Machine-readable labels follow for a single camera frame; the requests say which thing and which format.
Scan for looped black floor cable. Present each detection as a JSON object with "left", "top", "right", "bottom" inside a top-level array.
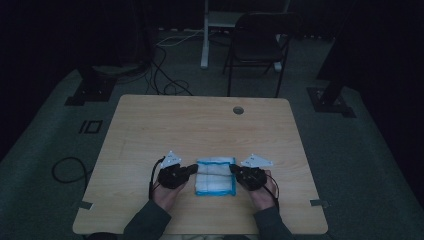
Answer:
[{"left": 50, "top": 156, "right": 90, "bottom": 190}]

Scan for left hand-held gripper black cable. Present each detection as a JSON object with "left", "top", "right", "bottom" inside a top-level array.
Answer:
[{"left": 147, "top": 155, "right": 167, "bottom": 201}]

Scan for black folding chair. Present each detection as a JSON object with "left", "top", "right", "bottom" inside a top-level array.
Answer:
[{"left": 221, "top": 11, "right": 303, "bottom": 99}]

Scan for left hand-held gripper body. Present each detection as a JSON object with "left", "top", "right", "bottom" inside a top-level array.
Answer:
[{"left": 157, "top": 150, "right": 188, "bottom": 190}]

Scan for grey tape strip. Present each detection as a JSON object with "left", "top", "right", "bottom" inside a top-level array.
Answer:
[{"left": 309, "top": 198, "right": 330, "bottom": 209}]

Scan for white cloth with blue grid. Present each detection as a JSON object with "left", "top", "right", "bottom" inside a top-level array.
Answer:
[{"left": 194, "top": 156, "right": 238, "bottom": 197}]

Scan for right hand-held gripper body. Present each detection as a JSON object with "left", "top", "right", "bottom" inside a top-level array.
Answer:
[{"left": 239, "top": 152, "right": 275, "bottom": 192}]

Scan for white floor cable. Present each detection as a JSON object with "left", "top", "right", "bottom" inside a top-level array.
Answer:
[{"left": 155, "top": 28, "right": 206, "bottom": 48}]

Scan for right hand-held gripper black cable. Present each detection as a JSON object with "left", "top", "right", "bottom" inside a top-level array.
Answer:
[{"left": 258, "top": 171, "right": 281, "bottom": 209}]

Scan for person's right hand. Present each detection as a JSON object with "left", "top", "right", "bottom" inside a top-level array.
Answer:
[{"left": 249, "top": 169, "right": 280, "bottom": 212}]

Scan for white desk frame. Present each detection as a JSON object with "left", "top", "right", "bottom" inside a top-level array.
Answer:
[{"left": 199, "top": 0, "right": 291, "bottom": 73}]

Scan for black stand with base plate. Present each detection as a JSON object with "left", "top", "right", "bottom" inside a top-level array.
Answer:
[
  {"left": 306, "top": 0, "right": 361, "bottom": 119},
  {"left": 63, "top": 0, "right": 154, "bottom": 108}
]

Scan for tangled black floor cables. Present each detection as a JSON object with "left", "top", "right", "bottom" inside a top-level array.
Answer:
[{"left": 114, "top": 44, "right": 194, "bottom": 98}]

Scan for hand-held gripper black cable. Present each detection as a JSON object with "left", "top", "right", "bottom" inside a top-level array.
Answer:
[
  {"left": 258, "top": 171, "right": 281, "bottom": 209},
  {"left": 147, "top": 155, "right": 167, "bottom": 201}
]

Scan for person's left hand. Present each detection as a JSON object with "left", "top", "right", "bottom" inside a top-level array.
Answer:
[{"left": 151, "top": 181, "right": 187, "bottom": 216}]

